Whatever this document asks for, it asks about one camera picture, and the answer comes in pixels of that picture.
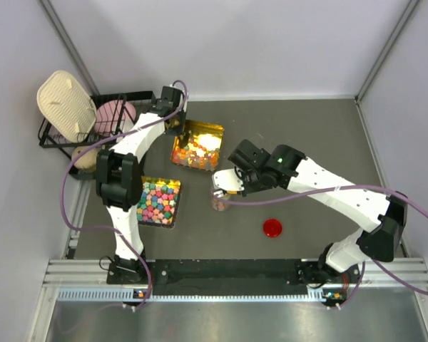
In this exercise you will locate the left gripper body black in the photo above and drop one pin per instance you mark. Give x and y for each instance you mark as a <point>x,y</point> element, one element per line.
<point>178,125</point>

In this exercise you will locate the green tin translucent star candies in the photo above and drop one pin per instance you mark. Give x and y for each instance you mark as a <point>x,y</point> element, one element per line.
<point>199,146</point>

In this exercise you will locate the clear plastic cup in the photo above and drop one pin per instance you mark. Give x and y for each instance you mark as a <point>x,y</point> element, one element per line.
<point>218,204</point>

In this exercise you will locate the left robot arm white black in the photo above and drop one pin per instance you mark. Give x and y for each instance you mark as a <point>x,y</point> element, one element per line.
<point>119,181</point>

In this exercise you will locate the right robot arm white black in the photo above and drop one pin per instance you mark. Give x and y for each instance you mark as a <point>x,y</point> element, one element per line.
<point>380,217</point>

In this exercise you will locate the tin with opaque star candies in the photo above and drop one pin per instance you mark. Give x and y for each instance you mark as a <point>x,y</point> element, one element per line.
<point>159,202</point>

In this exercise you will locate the red round lid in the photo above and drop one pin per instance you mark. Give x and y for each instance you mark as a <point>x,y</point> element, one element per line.
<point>272,228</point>

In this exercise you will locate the pink bowl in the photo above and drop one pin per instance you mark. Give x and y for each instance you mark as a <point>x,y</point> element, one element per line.
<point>115,117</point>

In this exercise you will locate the beige round bowl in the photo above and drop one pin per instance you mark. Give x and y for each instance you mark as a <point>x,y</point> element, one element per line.
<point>86,163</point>

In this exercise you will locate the beige ribbed tray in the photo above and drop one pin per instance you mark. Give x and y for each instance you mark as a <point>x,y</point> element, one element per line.
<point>67,106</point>

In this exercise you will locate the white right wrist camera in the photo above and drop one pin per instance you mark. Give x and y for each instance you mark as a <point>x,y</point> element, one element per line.
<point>227,181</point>

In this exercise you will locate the black wire dish rack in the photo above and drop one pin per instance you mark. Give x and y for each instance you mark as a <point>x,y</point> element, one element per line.
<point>49,137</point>

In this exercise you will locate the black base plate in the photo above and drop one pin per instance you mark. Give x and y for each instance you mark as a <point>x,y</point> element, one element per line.
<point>243,276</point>

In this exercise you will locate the grey slotted cable duct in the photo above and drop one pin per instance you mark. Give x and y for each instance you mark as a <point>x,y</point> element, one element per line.
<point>137,295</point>

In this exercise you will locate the aluminium frame rail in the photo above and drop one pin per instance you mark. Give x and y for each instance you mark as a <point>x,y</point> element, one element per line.
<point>390,304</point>

